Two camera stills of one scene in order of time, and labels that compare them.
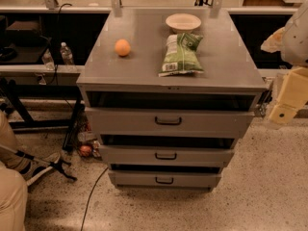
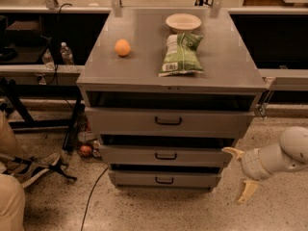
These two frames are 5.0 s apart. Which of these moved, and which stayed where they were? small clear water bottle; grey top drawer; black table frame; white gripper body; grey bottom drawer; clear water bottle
Moved: white gripper body
Stayed: grey top drawer; clear water bottle; grey bottom drawer; small clear water bottle; black table frame
